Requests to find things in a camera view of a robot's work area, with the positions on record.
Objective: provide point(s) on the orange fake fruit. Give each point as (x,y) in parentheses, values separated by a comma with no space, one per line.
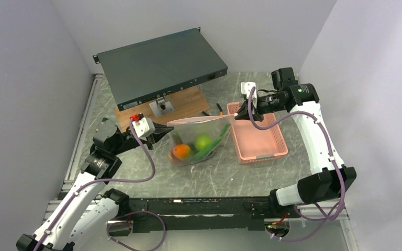
(182,151)

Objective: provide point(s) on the green fake bean pod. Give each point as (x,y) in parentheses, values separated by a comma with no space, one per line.
(201,155)

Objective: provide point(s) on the clear zip top bag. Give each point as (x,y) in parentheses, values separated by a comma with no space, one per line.
(187,129)

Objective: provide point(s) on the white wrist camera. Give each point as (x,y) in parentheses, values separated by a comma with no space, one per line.
(141,125)
(248,90)

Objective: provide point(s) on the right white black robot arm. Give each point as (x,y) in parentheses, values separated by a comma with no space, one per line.
(330,178)

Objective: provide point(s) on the brown wooden board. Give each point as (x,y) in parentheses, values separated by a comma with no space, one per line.
(187,103)

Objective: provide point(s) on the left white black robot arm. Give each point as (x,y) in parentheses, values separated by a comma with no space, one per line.
(70,225)

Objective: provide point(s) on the dark grey rack server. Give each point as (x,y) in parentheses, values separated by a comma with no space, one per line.
(148,70)

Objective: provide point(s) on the pink perforated plastic basket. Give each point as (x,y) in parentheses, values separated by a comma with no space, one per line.
(253,145)

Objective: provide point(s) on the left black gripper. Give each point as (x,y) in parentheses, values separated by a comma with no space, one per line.
(160,130)

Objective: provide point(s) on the metal bracket with knob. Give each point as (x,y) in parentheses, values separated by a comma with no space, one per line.
(161,107)

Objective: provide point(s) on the orange black pliers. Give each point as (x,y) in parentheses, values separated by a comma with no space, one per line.
(219,113)

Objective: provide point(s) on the aluminium frame rail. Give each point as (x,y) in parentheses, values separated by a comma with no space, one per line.
(73,167)

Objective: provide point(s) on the green fake apple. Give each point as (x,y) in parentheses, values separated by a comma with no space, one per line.
(202,141)

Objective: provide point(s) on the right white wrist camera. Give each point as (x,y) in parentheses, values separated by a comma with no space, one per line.
(248,90)

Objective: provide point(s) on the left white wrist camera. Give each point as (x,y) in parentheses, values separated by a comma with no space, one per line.
(141,125)

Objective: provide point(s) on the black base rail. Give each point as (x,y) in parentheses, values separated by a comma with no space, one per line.
(203,213)

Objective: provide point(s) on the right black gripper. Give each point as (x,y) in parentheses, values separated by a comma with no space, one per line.
(244,112)

